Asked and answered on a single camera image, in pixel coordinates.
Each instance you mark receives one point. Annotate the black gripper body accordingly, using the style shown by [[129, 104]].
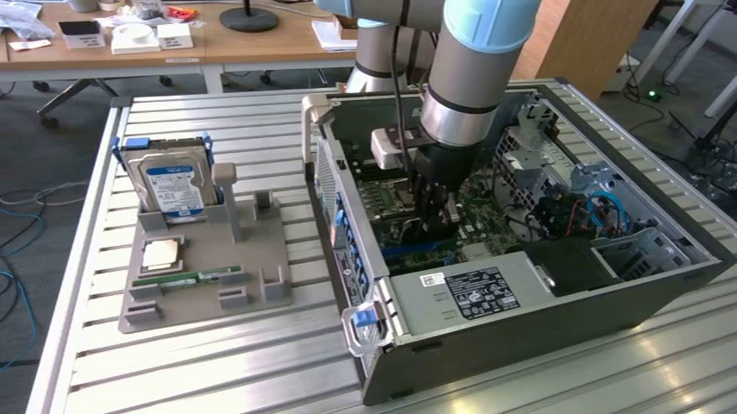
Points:
[[451, 166]]

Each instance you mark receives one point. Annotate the black Nvidia graphics card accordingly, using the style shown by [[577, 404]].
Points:
[[414, 235]]

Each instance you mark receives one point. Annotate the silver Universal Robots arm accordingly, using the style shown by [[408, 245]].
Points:
[[466, 77]]

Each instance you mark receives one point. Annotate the CPU socket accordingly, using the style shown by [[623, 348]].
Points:
[[403, 194]]

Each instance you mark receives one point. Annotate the green Dell motherboard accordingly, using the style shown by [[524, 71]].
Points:
[[488, 220]]

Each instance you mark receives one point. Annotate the silver chipset heatsink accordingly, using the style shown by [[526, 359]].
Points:
[[478, 251]]

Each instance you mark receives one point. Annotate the blue expansion slot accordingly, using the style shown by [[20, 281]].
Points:
[[403, 251]]

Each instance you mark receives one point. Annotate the silver drive cage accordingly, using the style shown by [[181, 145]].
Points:
[[530, 172]]

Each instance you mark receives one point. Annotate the grey power supply unit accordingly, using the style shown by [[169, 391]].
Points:
[[420, 302]]

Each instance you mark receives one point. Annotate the black plastic shroud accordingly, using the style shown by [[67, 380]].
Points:
[[570, 267]]

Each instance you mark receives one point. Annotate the dark grey PC case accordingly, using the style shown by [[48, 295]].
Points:
[[518, 345]]

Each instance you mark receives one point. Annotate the white paper stack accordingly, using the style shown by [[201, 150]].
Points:
[[334, 39]]

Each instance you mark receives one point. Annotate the silver disk bay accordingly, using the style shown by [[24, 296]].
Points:
[[645, 254]]

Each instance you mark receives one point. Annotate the wooden cabinet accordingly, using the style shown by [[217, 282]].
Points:
[[593, 43]]

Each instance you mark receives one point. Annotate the cardboard box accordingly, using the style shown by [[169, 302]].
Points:
[[346, 22]]

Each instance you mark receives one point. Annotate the power strip with green light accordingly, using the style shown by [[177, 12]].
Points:
[[653, 94]]

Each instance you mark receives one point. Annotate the grey printed parts rack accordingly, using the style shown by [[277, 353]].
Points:
[[195, 254]]

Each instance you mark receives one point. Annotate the hard disk with blue caddy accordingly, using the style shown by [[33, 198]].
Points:
[[172, 185]]

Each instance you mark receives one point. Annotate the wooden desk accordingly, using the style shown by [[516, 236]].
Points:
[[259, 43]]

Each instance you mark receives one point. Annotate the black tripod stand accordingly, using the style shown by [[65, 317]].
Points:
[[710, 142]]

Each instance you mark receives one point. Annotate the silver CPU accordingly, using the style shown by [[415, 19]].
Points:
[[159, 254]]

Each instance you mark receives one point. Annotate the black lamp base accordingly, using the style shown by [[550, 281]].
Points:
[[248, 20]]

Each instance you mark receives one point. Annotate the small white box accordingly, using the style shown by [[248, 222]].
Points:
[[173, 36]]

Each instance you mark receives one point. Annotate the red packet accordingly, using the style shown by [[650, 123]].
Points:
[[183, 14]]

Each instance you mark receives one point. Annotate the white box black top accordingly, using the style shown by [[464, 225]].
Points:
[[81, 34]]

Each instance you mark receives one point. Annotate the beige tape roll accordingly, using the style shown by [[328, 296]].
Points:
[[109, 4]]

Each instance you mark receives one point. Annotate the grey cup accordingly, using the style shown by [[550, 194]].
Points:
[[83, 5]]

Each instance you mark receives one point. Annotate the white paper card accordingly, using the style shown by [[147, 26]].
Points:
[[28, 45]]

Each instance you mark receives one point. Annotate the clear plastic bag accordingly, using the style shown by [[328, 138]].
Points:
[[22, 21]]

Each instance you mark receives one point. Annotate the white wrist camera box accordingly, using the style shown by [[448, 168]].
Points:
[[391, 151]]

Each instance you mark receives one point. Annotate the white desk frame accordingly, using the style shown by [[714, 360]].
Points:
[[690, 39]]

